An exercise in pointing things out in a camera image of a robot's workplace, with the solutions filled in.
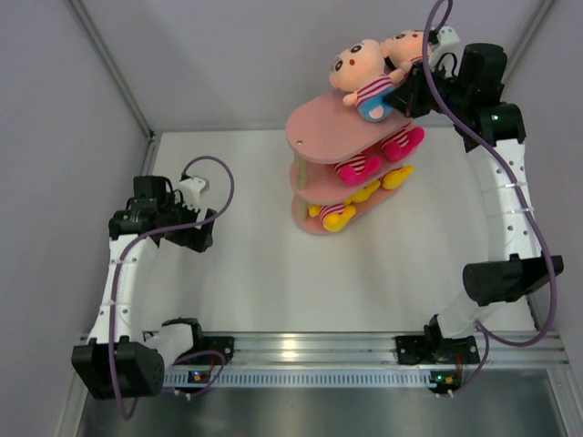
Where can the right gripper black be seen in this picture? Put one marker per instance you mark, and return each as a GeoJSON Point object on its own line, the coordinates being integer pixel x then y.
{"type": "Point", "coordinates": [405, 96]}

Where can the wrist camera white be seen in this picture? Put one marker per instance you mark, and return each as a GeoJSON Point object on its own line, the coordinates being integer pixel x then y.
{"type": "Point", "coordinates": [442, 41]}
{"type": "Point", "coordinates": [192, 189]}

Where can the boy doll on shelf top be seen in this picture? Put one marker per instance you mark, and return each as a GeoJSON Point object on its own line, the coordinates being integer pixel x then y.
{"type": "Point", "coordinates": [405, 48]}

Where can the yellow plush toy under shelf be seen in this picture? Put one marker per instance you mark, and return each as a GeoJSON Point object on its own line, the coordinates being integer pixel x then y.
{"type": "Point", "coordinates": [396, 177]}

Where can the pink white panda plush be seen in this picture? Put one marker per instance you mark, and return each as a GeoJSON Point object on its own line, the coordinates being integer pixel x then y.
{"type": "Point", "coordinates": [402, 143]}
{"type": "Point", "coordinates": [357, 169]}

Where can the aluminium mounting rail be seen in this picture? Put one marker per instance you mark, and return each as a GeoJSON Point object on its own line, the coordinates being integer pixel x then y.
{"type": "Point", "coordinates": [373, 349]}

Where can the boy doll blue shorts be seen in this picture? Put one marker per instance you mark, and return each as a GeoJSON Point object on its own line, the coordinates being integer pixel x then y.
{"type": "Point", "coordinates": [360, 72]}

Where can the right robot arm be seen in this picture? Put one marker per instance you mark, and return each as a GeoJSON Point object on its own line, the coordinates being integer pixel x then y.
{"type": "Point", "coordinates": [519, 261]}

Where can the pink three-tier shelf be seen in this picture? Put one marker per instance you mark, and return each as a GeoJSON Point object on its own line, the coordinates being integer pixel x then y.
{"type": "Point", "coordinates": [324, 132]}

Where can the yellow plush toy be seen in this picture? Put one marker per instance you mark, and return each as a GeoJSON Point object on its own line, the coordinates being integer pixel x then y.
{"type": "Point", "coordinates": [363, 194]}
{"type": "Point", "coordinates": [333, 217]}
{"type": "Point", "coordinates": [396, 177]}

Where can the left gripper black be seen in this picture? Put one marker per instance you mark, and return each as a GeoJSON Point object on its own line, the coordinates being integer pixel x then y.
{"type": "Point", "coordinates": [193, 238]}

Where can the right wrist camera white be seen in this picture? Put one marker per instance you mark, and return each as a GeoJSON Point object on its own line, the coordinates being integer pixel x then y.
{"type": "Point", "coordinates": [442, 41]}

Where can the slotted cable duct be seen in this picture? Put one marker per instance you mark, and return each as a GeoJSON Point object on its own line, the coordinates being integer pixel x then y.
{"type": "Point", "coordinates": [335, 378]}

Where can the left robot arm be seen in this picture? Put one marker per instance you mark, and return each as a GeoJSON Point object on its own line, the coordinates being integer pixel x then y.
{"type": "Point", "coordinates": [117, 359]}

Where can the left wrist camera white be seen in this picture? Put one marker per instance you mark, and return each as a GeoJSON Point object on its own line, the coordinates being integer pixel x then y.
{"type": "Point", "coordinates": [192, 189]}

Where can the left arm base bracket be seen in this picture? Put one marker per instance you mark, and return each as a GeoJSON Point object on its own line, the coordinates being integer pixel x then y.
{"type": "Point", "coordinates": [214, 348]}

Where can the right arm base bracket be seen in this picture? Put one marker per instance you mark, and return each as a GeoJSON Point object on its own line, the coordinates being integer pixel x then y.
{"type": "Point", "coordinates": [417, 349]}

